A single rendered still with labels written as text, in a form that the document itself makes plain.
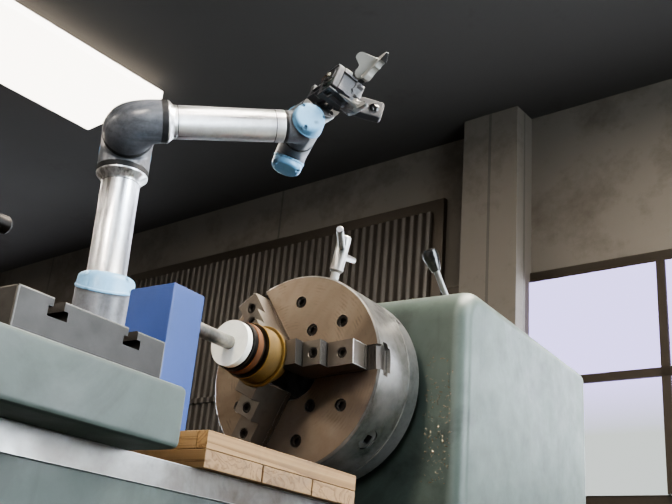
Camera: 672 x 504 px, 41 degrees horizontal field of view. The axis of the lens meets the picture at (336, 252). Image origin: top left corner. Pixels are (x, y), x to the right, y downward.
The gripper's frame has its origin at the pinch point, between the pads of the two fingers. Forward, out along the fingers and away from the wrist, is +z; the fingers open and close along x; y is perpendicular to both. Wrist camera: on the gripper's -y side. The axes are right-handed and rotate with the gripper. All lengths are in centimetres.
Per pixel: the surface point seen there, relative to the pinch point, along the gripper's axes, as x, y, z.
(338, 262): -59, 6, 28
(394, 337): -69, -3, 38
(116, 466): -109, 37, 64
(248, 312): -72, 15, 21
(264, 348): -81, 16, 35
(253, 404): -87, 11, 28
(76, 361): -104, 47, 74
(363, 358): -76, 2, 40
